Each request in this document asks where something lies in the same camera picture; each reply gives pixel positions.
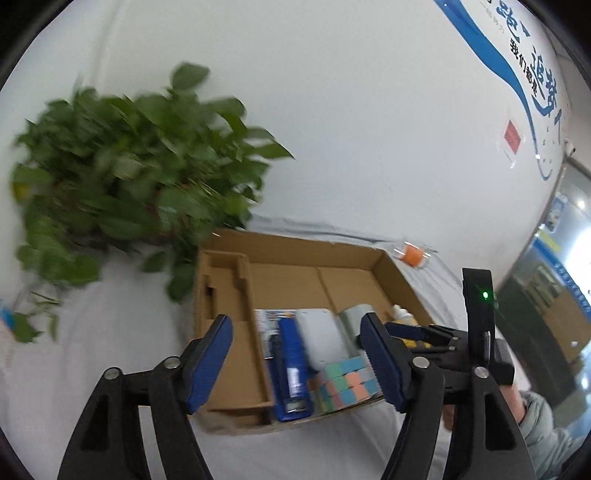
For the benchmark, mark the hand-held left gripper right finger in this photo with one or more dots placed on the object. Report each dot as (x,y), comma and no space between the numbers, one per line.
(383,364)

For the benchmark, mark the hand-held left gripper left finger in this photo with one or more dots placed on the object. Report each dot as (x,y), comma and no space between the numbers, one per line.
(207,364)

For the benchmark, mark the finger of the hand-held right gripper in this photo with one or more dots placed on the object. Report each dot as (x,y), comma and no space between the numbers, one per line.
(448,355)
(406,330)

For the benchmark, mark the white spray bottle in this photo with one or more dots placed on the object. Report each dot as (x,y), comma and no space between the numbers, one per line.
(402,317)

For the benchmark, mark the pastel puzzle cube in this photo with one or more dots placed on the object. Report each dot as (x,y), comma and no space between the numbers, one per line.
(344,383)

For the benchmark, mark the pale green roll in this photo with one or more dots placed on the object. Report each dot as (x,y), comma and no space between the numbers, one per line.
(353,318)

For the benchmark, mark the white plastic device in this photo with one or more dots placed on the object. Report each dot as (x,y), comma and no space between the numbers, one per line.
(321,339)

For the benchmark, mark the blue stapler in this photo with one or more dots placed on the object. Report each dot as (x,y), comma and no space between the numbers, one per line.
(293,364)

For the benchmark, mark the large cardboard box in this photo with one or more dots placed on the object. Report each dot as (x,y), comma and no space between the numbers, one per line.
(286,281)

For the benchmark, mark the person's right forearm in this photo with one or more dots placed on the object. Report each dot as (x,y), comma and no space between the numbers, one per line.
(549,438)

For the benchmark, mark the person's right hand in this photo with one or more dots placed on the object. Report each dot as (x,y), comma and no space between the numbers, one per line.
(513,402)

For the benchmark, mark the glass door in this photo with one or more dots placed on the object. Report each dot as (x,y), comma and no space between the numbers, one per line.
(549,295)

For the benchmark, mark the grey tablecloth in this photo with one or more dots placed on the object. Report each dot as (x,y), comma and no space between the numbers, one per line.
(115,323)

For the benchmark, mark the green potted plant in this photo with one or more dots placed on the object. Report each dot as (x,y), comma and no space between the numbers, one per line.
(138,175)

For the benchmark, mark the small blue white carton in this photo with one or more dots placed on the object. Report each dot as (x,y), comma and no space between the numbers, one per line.
(5,316)

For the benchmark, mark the red wall sign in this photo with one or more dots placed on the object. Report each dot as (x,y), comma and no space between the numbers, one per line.
(512,136)

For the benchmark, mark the blue wall decal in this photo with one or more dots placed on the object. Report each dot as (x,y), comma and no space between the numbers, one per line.
(503,64)

